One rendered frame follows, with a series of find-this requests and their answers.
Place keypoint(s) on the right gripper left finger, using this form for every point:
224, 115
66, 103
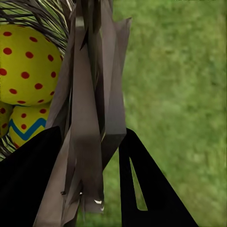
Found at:
24, 176

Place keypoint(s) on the wicker basket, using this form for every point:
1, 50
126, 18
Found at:
87, 103

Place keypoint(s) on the easter egg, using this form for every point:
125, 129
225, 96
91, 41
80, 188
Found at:
5, 112
30, 65
27, 122

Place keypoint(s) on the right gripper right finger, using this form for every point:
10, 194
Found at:
165, 209

